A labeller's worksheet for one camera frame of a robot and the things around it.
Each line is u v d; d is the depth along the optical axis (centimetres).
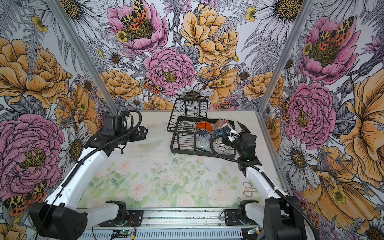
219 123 108
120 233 71
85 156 47
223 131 70
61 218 37
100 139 53
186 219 76
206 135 102
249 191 83
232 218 74
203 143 99
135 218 74
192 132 86
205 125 102
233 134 69
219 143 100
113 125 57
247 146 62
